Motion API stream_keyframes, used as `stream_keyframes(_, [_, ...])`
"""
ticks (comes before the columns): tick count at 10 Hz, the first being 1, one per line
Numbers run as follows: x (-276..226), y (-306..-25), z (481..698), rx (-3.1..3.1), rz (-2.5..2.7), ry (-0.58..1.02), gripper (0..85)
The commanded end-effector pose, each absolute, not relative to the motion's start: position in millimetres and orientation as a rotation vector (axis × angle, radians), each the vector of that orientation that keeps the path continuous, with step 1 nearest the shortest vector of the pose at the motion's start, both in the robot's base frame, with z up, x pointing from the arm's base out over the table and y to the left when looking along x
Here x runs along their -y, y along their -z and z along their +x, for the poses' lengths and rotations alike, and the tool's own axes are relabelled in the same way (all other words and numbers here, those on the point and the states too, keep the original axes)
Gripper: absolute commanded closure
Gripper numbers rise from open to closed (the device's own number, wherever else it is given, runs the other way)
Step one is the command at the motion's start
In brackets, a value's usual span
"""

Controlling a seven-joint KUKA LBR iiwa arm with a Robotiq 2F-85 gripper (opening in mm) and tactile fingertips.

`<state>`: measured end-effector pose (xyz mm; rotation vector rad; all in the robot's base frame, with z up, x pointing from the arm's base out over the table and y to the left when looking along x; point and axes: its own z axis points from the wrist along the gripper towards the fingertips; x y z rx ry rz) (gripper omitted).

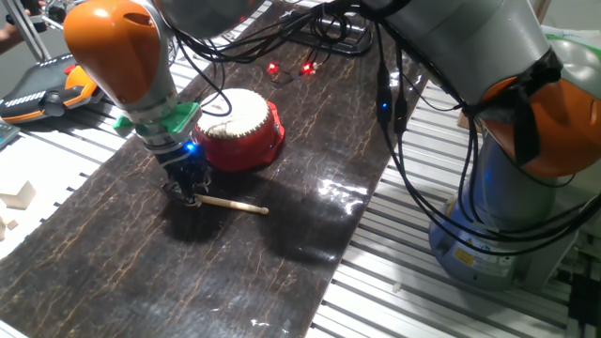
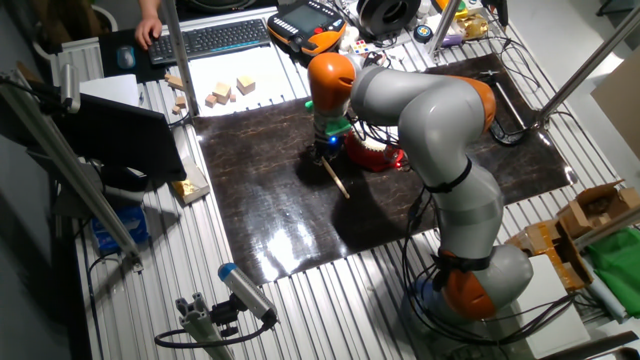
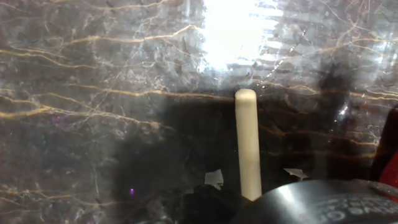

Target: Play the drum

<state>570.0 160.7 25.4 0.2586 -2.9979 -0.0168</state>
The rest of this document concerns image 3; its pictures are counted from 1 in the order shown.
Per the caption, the dark marble pattern mat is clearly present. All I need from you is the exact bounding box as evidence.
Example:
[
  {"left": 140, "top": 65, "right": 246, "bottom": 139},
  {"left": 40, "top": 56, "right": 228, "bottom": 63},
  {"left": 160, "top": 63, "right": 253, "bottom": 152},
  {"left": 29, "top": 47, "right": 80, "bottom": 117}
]
[{"left": 0, "top": 0, "right": 398, "bottom": 224}]

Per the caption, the red drum with white skin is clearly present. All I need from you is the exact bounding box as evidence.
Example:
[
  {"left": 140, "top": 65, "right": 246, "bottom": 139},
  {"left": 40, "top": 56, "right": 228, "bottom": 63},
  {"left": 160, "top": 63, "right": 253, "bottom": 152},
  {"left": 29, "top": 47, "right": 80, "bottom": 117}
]
[{"left": 371, "top": 105, "right": 398, "bottom": 203}]

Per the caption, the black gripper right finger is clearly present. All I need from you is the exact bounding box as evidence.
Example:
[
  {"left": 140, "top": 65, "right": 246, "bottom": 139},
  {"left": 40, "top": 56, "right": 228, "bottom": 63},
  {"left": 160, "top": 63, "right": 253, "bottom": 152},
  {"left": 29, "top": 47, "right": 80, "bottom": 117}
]
[{"left": 283, "top": 167, "right": 309, "bottom": 182}]

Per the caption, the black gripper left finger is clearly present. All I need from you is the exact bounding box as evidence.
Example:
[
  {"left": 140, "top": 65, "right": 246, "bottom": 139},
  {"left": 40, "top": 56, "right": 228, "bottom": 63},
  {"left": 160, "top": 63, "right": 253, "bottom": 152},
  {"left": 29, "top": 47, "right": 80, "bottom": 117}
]
[{"left": 182, "top": 169, "right": 251, "bottom": 224}]

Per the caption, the pale wooden drumstick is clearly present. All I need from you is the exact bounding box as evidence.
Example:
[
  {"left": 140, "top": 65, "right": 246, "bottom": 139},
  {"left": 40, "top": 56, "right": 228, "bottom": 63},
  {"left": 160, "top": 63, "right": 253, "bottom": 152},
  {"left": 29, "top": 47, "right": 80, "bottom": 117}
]
[{"left": 234, "top": 88, "right": 262, "bottom": 202}]

